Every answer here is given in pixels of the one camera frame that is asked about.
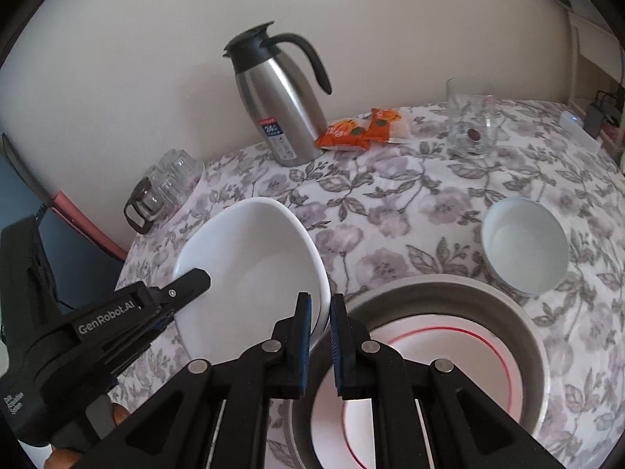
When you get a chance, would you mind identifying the glass pitcher black handle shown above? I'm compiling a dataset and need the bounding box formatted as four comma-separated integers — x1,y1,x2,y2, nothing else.
123,176,169,235

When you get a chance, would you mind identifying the stainless steel thermos jug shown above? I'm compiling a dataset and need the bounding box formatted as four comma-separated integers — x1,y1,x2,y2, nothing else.
223,21,334,167

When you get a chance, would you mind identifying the orange snack packet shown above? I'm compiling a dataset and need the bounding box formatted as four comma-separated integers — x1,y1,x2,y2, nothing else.
315,117,372,151
364,107,416,143

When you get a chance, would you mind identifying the black charger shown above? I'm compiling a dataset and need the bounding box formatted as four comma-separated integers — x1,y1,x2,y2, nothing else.
583,89,621,138

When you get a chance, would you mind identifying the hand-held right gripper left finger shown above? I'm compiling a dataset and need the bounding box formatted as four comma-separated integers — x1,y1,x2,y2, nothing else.
93,292,313,469

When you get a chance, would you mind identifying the clear glass cup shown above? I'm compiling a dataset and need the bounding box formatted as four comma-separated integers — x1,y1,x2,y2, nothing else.
161,149,205,191
146,166,187,206

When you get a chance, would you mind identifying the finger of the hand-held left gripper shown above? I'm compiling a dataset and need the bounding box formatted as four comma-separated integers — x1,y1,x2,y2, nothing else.
145,269,212,322
110,317,173,373

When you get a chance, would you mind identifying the small white bowl orange print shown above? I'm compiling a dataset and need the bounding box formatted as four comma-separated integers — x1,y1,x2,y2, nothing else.
481,197,570,296

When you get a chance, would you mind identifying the stainless steel basin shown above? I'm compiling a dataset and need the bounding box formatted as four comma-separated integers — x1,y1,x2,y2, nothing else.
288,276,550,469

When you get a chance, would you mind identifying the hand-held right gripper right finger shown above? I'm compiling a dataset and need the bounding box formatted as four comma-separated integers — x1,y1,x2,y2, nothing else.
329,293,567,469

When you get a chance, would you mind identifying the clear glass mug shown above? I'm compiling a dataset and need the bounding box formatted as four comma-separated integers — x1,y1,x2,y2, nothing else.
445,77,509,158

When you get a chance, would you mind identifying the white power strip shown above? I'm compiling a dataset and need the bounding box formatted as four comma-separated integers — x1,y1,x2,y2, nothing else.
559,111,601,154

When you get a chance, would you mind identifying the pink board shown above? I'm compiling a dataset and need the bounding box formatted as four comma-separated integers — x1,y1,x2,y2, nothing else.
46,190,129,261

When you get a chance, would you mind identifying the person's left hand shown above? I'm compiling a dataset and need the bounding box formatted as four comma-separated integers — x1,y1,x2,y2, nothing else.
43,403,132,469

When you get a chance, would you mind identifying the white cabinet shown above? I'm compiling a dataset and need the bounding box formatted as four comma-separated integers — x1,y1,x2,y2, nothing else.
564,7,625,108

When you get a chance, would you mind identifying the large plain white bowl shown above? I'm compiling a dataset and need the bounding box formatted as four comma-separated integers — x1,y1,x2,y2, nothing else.
172,197,332,377

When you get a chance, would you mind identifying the grey floral blanket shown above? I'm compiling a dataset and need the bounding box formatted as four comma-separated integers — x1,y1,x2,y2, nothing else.
114,99,625,469

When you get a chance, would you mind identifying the dark blue panel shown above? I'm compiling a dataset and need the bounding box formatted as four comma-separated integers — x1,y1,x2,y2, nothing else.
0,132,125,313

